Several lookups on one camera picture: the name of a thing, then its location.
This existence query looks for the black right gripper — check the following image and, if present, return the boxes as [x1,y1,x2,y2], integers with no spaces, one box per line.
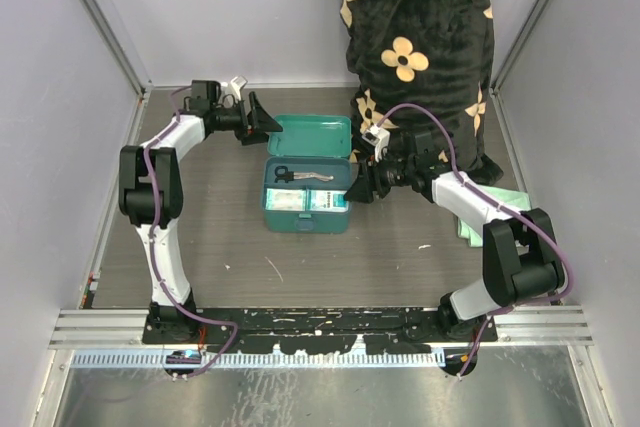
[344,149,415,204]

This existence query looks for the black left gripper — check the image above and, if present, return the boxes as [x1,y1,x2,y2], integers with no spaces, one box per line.
[212,92,283,146]

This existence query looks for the teal white sachet packet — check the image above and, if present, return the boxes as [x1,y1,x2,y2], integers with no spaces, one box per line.
[306,190,349,213]

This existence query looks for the black handled scissors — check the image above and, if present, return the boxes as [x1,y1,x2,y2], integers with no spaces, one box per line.
[274,165,334,183]

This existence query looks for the teal medicine kit box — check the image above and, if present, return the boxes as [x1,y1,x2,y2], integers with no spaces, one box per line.
[261,114,352,234]

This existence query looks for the white gauze pad stack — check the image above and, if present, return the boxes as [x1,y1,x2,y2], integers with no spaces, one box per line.
[265,188,307,212]

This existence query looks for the dark teal divided tray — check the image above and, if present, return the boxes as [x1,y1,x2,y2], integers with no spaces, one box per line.
[263,157,351,214]

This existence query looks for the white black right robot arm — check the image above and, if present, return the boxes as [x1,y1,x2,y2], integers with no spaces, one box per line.
[345,126,567,341]

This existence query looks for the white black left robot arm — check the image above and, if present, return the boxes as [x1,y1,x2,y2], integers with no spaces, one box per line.
[118,76,283,343]

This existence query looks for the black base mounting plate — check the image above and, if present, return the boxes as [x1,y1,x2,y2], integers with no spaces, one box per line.
[142,307,485,355]

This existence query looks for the light green cloth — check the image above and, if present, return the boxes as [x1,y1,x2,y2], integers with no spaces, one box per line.
[453,185,532,249]

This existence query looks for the black floral plush blanket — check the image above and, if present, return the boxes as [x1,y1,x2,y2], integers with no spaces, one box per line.
[340,0,503,186]

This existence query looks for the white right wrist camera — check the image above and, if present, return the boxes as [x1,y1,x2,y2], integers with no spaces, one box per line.
[362,124,390,162]

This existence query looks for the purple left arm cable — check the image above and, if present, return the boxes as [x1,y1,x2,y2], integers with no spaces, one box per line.
[143,86,239,378]

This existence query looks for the aluminium slotted rail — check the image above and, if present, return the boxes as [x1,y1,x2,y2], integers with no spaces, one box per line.
[49,310,445,372]

